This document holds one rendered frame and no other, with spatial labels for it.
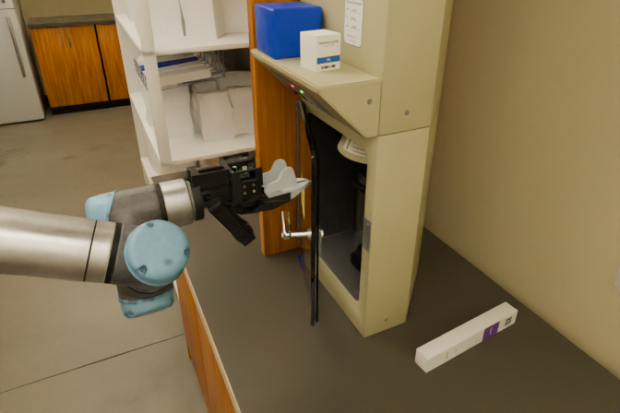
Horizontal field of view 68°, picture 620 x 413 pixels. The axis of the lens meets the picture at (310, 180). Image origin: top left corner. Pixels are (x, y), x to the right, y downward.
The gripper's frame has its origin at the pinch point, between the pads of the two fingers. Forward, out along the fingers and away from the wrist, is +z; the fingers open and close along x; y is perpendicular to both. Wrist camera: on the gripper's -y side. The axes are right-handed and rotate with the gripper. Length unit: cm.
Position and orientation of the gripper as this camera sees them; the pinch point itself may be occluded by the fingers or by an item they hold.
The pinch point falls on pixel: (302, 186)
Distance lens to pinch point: 84.2
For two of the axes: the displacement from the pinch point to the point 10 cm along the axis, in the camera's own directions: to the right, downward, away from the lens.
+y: 0.0, -8.9, -4.6
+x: -4.3, -4.1, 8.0
